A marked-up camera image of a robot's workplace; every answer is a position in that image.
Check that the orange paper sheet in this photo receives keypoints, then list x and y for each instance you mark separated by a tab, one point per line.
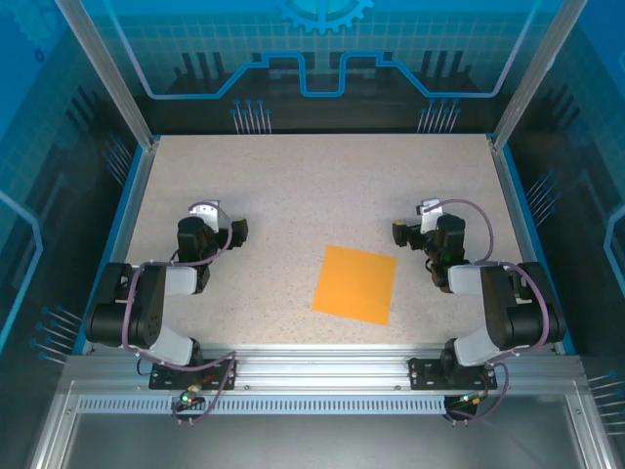
354	285

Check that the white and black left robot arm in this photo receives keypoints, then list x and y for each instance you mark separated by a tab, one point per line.
146	303

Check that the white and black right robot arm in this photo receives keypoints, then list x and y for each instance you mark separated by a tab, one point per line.
493	303

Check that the small connector with LEDs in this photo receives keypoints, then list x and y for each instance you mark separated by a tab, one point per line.
471	399
188	398

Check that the grey metal shelf panel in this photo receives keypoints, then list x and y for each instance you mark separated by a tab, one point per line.
317	444

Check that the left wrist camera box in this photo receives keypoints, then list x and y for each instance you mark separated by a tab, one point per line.
202	210

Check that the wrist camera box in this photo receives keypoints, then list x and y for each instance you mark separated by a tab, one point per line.
432	210
202	210

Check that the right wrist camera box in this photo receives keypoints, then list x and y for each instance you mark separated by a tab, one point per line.
432	210

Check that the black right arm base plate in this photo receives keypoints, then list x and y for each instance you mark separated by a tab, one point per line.
422	373

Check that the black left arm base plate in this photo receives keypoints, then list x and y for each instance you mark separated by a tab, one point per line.
161	377

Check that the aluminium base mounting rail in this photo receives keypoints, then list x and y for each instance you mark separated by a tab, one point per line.
322	364

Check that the aluminium frame post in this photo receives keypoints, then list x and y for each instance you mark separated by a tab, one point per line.
537	73
111	73

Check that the aluminium lower frame profile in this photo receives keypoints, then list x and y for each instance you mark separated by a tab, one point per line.
593	435
51	430

